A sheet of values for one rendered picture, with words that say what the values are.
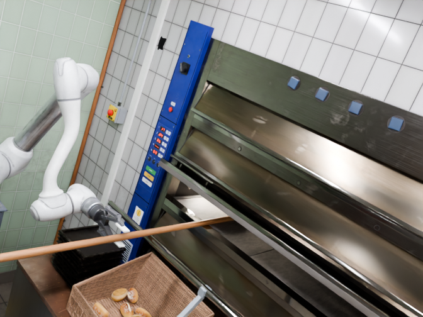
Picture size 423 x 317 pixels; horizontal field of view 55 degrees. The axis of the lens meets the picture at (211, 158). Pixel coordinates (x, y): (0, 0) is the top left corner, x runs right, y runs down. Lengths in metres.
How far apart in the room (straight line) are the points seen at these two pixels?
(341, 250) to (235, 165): 0.65
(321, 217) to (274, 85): 0.64
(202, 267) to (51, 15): 1.66
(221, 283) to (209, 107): 0.90
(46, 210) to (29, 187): 1.10
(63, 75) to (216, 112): 0.75
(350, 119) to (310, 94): 0.22
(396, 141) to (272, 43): 0.73
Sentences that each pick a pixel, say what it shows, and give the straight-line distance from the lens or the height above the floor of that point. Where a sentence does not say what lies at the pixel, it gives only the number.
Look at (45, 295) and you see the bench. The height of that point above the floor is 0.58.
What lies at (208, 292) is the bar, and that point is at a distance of 1.71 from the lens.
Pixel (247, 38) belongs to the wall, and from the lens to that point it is 2.07.
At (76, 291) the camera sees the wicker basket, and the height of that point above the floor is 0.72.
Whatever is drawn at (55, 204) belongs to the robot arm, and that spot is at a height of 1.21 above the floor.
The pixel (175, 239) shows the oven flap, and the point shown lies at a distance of 2.33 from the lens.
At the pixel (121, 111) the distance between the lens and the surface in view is 2.62.
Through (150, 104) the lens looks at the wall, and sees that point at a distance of 2.48.
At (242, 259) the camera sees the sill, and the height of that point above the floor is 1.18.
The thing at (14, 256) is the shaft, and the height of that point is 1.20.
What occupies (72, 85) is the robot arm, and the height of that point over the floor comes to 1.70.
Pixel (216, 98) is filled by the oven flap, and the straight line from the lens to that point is 2.14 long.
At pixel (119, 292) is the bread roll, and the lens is 2.44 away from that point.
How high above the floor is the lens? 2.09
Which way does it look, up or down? 15 degrees down
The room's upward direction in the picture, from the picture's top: 21 degrees clockwise
